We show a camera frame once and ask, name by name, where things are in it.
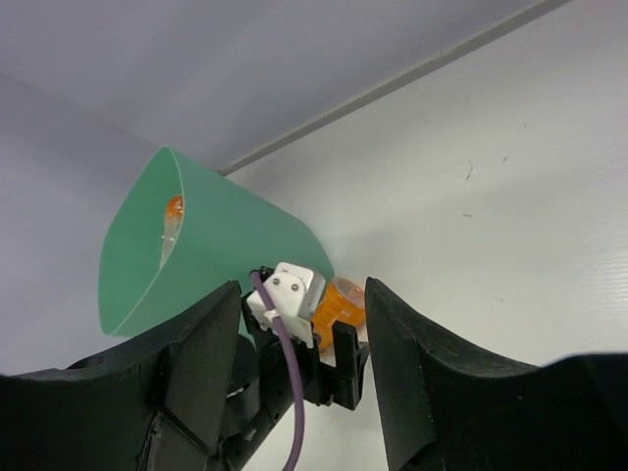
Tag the clear bottle orange flower label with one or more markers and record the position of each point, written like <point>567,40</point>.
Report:
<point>172,224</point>

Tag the green plastic bin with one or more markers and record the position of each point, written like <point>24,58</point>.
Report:
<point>226,232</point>

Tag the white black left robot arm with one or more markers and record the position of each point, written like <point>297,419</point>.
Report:
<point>260,392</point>

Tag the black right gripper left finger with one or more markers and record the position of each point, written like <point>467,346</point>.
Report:
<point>154,402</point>

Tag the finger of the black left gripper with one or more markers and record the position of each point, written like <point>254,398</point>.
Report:
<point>351,356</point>

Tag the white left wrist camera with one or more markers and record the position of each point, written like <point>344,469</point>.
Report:
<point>290,292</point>

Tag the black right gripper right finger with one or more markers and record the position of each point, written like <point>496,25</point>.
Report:
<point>446,403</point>

